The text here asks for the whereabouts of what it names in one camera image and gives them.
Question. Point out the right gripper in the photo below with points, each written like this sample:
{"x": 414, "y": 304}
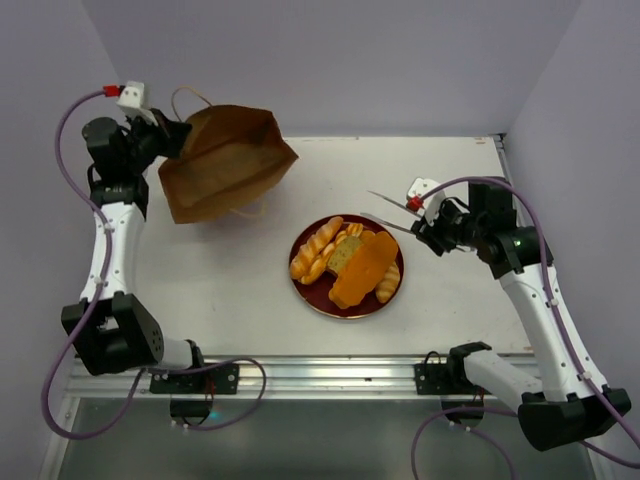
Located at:
{"x": 430, "y": 235}

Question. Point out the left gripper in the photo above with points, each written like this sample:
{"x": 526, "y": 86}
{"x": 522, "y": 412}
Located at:
{"x": 171, "y": 135}

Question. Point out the metal tongs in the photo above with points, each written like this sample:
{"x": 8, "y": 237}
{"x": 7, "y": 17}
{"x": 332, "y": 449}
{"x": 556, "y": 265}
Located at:
{"x": 390, "y": 212}

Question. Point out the red brown paper bag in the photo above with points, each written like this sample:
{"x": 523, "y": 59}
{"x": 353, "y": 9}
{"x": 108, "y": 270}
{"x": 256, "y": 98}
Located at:
{"x": 232, "y": 157}

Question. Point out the ridged golden bread roll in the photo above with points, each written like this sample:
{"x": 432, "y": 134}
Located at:
{"x": 386, "y": 288}

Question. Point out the white-rimmed round bread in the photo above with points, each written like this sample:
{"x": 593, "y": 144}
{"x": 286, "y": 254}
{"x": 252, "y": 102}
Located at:
{"x": 364, "y": 270}

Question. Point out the herb bread slice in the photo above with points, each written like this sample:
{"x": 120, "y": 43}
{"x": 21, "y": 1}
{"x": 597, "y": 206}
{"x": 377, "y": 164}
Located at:
{"x": 342, "y": 254}

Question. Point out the long golden bread loaf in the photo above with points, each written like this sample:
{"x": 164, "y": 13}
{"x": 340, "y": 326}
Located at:
{"x": 308, "y": 251}

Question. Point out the braided orange bread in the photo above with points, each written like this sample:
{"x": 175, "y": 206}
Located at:
{"x": 320, "y": 262}

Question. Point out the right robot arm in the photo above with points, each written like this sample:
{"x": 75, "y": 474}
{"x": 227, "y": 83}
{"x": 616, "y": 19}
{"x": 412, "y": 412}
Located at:
{"x": 570, "y": 400}

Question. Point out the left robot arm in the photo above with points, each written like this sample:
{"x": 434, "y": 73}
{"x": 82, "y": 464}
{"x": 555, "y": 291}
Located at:
{"x": 112, "y": 331}

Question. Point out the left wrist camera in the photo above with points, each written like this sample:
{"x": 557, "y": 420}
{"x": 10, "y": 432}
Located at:
{"x": 132, "y": 99}

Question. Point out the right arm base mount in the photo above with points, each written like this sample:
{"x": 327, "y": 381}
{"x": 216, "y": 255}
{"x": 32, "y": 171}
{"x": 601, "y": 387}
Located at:
{"x": 443, "y": 375}

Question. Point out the aluminium mounting rail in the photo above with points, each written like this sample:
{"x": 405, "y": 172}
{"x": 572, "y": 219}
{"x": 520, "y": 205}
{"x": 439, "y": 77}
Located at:
{"x": 290, "y": 377}

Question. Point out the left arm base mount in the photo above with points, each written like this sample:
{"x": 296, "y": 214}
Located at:
{"x": 222, "y": 380}

